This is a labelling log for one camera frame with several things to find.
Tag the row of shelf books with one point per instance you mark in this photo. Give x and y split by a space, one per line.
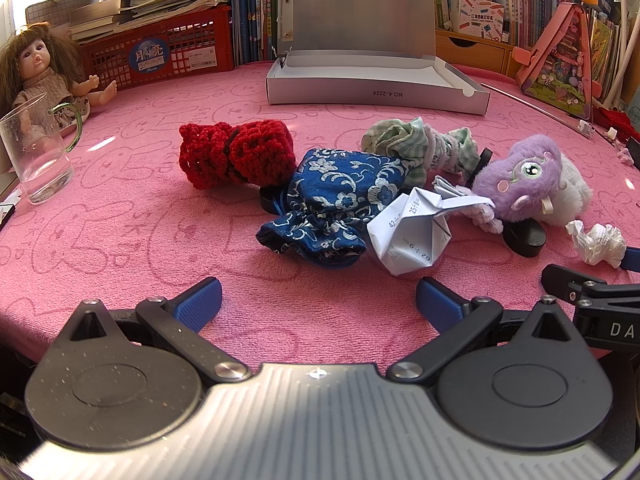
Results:
530 0

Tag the white plastic tube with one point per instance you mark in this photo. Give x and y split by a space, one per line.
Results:
627 35

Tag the white paper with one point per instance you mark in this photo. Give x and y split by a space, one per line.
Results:
405 240
597 245

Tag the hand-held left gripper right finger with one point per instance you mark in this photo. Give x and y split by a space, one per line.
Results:
435 305

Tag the thin metal rod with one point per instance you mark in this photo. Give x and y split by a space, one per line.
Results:
530 102

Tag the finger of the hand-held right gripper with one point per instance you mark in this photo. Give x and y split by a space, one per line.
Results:
632 260
565 280

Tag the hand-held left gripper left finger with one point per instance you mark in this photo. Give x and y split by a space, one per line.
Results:
200 302

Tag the red knitted pouch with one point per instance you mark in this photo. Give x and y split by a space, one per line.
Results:
250 152

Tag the green checked fabric pouch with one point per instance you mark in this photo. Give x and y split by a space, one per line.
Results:
400 142

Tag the red plastic crate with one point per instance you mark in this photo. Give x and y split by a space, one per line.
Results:
190 35

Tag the white printed carton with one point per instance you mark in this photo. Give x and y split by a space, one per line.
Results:
477 17

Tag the small white clip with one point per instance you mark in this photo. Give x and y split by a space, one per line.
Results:
586 128

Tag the pink bunny print mat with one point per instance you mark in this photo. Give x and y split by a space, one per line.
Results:
125 235

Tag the grey grid board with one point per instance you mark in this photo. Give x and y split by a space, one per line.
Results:
45 10

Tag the crumpled white paper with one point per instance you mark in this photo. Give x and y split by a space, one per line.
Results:
597 245

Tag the row of upright blue books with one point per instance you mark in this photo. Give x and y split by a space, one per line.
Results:
250 10

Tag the grey cardboard box with lid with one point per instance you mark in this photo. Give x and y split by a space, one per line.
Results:
350 15

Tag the black round lid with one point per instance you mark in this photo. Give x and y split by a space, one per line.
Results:
270 200
484 156
525 240

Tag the white fluffy pompom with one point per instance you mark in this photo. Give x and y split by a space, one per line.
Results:
520 175

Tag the wooden drawer shelf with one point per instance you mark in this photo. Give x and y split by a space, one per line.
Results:
470 55

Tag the blue floral fabric pouch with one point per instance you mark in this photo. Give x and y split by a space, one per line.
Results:
330 185

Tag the brown-haired doll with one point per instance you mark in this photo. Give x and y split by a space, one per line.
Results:
35 60

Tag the clear glass mug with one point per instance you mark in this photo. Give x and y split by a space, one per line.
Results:
35 160

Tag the red knitted cloth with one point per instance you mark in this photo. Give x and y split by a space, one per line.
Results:
622 120

